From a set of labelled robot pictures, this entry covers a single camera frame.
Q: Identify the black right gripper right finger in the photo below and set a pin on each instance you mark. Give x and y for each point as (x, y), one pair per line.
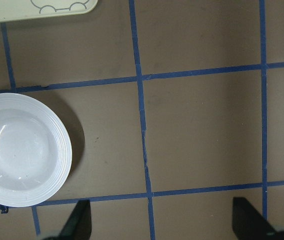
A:
(248, 223)

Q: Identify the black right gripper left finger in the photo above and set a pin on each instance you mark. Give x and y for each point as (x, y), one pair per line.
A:
(79, 224)

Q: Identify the white round plate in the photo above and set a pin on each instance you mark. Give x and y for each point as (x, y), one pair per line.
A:
(35, 151)

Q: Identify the cream tray with bear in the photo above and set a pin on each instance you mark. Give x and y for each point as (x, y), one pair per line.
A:
(16, 10)

